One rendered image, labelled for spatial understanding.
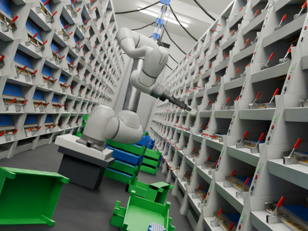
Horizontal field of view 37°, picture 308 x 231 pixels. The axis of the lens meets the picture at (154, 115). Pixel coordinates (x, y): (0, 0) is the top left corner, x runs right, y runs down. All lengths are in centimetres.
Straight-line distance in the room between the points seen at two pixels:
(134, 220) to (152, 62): 91
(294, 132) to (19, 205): 106
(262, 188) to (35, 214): 90
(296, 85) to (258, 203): 44
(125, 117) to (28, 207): 129
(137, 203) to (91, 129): 80
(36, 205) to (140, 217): 54
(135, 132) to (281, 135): 151
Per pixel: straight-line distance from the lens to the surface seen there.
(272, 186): 168
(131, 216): 220
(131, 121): 301
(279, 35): 216
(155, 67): 259
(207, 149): 304
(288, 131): 168
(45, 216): 195
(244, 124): 236
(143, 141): 352
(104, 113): 290
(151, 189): 245
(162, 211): 229
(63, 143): 287
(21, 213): 189
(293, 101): 168
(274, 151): 167
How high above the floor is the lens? 53
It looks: 1 degrees up
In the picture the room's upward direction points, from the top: 18 degrees clockwise
